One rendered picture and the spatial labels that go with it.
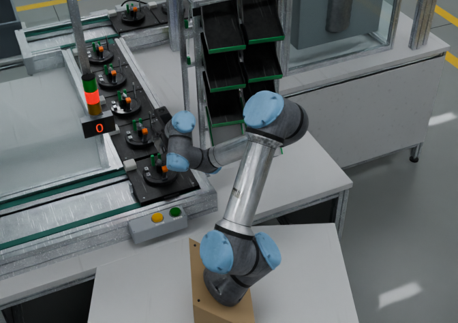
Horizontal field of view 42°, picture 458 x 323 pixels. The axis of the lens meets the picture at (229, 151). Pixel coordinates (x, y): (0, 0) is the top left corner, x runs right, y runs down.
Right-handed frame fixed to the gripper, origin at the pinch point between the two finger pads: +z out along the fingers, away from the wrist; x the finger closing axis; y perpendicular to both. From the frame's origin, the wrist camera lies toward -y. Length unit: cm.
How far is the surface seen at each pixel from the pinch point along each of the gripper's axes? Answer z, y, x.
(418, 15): 31, -30, 165
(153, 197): 6.3, 20.4, -8.9
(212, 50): -34.6, -18.8, 17.4
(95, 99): -5.9, -19.2, -20.2
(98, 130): 4.2, -9.8, -21.1
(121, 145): 30.2, -6.0, -9.3
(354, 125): 73, 13, 130
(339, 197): 6, 45, 67
